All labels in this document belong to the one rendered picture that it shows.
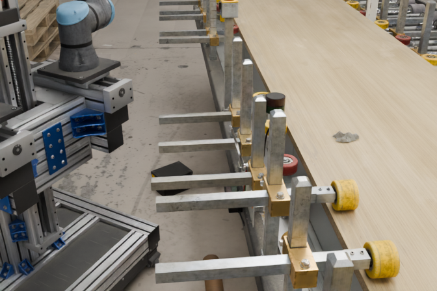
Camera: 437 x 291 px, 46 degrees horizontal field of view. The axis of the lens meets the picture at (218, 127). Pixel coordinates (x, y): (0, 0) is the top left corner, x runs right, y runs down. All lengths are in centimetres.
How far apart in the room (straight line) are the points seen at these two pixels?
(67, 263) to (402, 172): 143
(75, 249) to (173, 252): 51
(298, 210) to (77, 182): 229
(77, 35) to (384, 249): 129
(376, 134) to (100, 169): 199
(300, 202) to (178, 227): 174
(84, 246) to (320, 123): 119
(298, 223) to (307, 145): 61
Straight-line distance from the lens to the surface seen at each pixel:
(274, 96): 152
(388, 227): 138
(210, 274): 112
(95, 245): 239
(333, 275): 88
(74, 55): 196
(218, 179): 157
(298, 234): 114
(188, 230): 276
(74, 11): 193
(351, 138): 175
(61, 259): 236
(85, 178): 327
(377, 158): 167
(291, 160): 159
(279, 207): 131
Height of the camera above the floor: 171
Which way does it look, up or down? 27 degrees down
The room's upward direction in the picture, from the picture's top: straight up
